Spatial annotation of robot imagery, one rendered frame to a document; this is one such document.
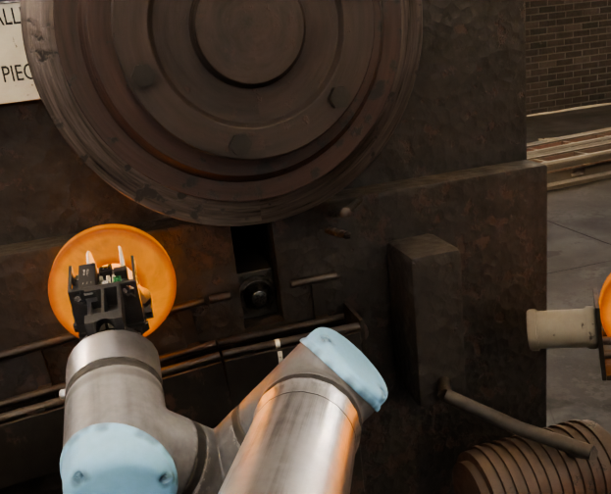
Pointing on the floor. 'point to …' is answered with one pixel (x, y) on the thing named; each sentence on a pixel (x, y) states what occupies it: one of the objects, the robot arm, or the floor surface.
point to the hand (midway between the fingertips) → (111, 271)
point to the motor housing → (543, 465)
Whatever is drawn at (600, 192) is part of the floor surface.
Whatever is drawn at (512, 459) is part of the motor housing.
